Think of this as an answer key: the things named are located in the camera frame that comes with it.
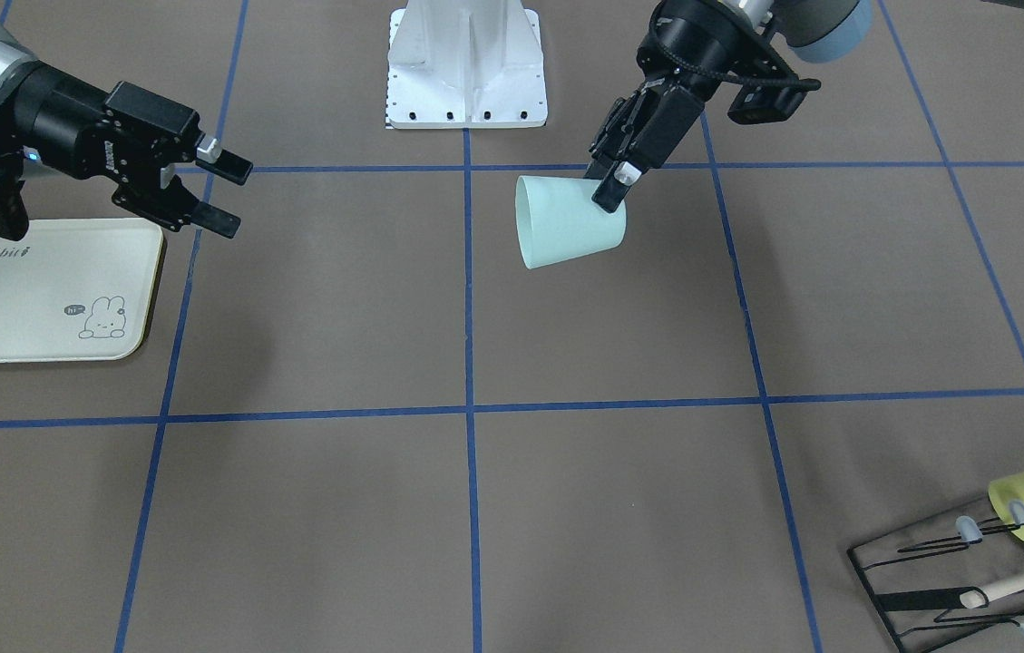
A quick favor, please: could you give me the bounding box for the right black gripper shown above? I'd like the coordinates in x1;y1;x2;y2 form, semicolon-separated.
0;63;254;240

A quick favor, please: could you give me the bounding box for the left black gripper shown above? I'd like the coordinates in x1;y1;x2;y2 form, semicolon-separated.
583;1;794;212

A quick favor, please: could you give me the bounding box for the light green cup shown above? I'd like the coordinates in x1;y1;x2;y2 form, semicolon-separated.
514;175;628;269

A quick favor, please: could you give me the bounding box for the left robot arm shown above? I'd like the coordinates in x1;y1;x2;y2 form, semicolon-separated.
583;1;873;212

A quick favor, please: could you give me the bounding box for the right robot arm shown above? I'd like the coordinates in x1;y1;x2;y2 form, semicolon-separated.
0;24;253;241

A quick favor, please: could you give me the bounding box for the cream rabbit tray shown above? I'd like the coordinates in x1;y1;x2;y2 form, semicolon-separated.
0;218;166;364

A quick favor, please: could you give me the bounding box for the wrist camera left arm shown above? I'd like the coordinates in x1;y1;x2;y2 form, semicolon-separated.
727;79;822;125

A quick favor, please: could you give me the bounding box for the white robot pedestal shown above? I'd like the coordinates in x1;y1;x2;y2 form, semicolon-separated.
385;1;549;130

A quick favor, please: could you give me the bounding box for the black wire cup rack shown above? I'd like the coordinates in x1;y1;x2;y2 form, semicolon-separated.
846;497;1024;652

